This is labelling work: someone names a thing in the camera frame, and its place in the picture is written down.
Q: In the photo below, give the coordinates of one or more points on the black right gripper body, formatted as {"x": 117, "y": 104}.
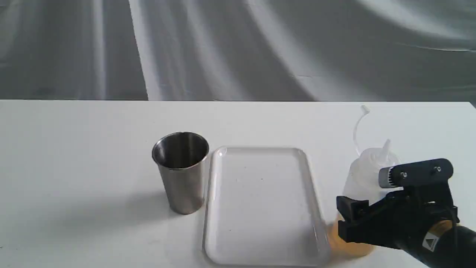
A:
{"x": 421, "y": 198}

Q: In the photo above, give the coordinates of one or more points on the grey fabric backdrop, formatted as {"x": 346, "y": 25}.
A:
{"x": 239, "y": 50}

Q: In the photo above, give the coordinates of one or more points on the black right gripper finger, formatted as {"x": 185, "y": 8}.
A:
{"x": 375, "y": 224}

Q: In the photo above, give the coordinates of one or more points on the stainless steel cup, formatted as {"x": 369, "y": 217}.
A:
{"x": 181, "y": 159}

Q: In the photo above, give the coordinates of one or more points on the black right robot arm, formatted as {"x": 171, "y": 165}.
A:
{"x": 445, "y": 246}

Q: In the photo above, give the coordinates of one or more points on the translucent squeeze bottle amber liquid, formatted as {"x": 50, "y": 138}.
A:
{"x": 362, "y": 183}

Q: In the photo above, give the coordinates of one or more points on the white plastic tray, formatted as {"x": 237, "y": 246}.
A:
{"x": 263, "y": 211}

